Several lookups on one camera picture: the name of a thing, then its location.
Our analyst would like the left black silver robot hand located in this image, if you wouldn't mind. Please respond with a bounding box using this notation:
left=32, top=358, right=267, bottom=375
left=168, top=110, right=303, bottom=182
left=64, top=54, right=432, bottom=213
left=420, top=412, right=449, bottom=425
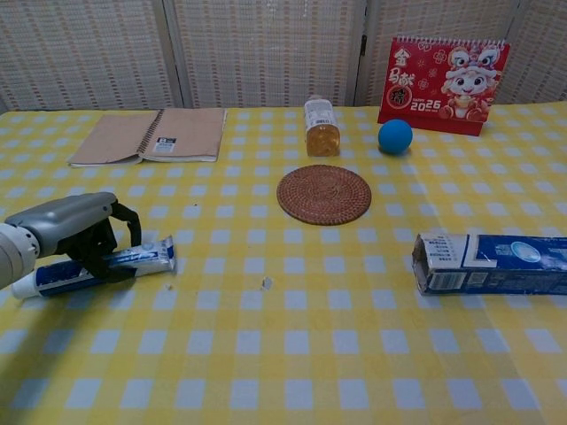
left=4, top=191, right=144, bottom=284

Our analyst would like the blue white toothpaste tube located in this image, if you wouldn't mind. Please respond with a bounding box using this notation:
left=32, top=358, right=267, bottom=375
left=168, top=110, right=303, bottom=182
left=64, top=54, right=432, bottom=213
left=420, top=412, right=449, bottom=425
left=11, top=235, right=177, bottom=301

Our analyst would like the blue white toothpaste box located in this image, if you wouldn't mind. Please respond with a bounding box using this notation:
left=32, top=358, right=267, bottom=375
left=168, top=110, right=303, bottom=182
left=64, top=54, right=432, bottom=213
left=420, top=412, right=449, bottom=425
left=411, top=233, right=567, bottom=297

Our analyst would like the yellow white checked tablecloth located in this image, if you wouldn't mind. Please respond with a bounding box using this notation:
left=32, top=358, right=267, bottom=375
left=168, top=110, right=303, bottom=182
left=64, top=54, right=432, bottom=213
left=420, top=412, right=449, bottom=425
left=0, top=102, right=567, bottom=425

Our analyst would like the brown spiral notebook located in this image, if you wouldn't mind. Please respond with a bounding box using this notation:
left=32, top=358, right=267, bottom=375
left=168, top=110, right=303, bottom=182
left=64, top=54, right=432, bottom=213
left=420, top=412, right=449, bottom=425
left=66, top=108, right=228, bottom=169

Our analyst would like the round woven rattan coaster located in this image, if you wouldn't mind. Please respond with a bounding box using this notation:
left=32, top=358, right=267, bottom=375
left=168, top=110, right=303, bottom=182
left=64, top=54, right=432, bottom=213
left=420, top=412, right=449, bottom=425
left=276, top=164, right=372, bottom=226

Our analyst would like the yellow drink bottle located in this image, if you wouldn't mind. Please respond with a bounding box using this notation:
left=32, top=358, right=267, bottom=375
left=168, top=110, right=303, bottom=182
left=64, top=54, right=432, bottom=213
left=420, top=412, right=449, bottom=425
left=303, top=95, right=342, bottom=158

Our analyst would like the blue ball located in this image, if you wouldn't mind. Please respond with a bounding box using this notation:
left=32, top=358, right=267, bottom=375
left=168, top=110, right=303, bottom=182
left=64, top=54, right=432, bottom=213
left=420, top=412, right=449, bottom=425
left=377, top=118, right=414, bottom=155

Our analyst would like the red desk calendar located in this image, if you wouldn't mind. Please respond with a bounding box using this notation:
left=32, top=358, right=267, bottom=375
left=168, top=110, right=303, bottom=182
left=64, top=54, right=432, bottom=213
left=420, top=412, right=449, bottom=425
left=377, top=35, right=511, bottom=137

